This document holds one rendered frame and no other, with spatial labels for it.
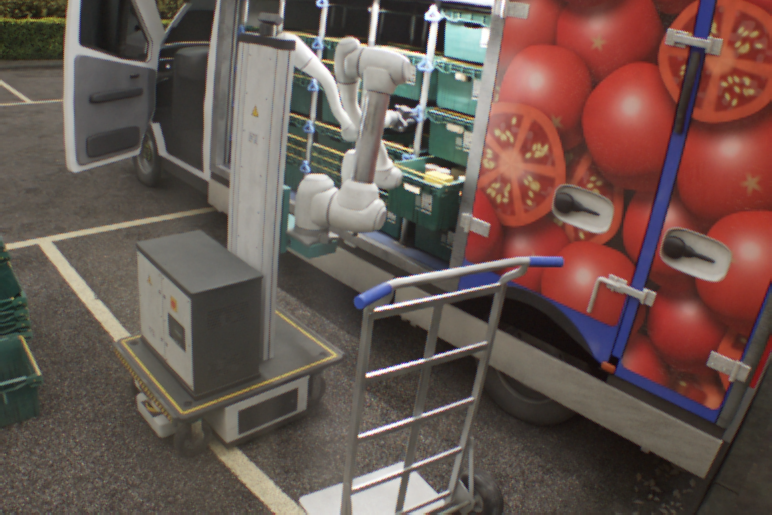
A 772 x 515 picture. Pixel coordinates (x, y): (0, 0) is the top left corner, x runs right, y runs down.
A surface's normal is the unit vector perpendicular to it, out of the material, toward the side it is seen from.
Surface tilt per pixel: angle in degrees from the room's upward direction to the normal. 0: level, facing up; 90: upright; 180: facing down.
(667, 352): 90
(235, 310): 90
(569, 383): 90
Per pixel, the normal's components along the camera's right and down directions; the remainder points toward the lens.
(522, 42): -0.67, 0.18
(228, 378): 0.72, 0.33
